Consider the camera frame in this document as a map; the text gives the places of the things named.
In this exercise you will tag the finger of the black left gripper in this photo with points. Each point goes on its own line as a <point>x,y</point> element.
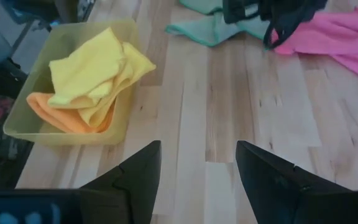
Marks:
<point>291,26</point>

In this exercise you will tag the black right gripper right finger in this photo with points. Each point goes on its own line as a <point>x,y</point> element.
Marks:
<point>278,193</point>

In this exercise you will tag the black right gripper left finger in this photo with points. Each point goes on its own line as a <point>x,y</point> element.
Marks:
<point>129,193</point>

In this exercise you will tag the pink microfiber towel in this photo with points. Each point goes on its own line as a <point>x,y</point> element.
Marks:
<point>337,40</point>

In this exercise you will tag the green microfiber towel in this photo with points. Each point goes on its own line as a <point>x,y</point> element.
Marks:
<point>210,31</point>

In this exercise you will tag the orange microfiber towel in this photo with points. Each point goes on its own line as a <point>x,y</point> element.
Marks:
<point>57,116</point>

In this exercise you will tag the yellow microfiber towel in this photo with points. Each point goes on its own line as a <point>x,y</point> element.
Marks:
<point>89,68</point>

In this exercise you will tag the translucent yellow plastic bin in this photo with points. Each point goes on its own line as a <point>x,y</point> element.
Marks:
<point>73,40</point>

